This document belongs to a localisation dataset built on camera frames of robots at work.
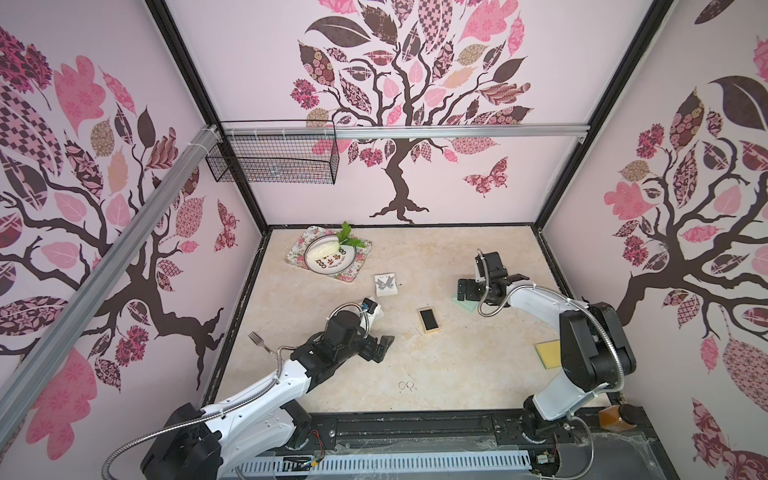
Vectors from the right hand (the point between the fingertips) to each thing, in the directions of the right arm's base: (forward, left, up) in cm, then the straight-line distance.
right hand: (472, 288), depth 95 cm
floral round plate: (+18, +51, -2) cm, 54 cm away
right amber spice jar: (-38, -27, +3) cm, 47 cm away
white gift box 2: (+3, +29, -1) cm, 29 cm away
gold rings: (-28, +24, -5) cm, 37 cm away
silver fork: (-14, +68, -5) cm, 70 cm away
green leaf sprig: (+24, +45, -1) cm, 51 cm away
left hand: (-18, +30, +4) cm, 35 cm away
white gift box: (-18, +31, +16) cm, 39 cm away
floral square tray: (+19, +38, -4) cm, 42 cm away
